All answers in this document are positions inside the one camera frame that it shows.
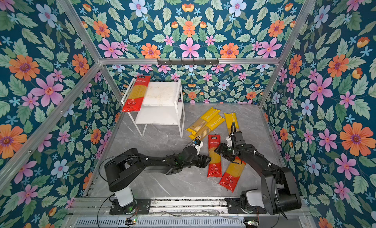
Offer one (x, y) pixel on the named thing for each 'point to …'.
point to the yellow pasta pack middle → (213, 125)
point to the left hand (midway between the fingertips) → (210, 156)
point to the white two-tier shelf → (162, 105)
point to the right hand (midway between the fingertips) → (218, 151)
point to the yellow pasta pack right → (230, 118)
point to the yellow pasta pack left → (211, 113)
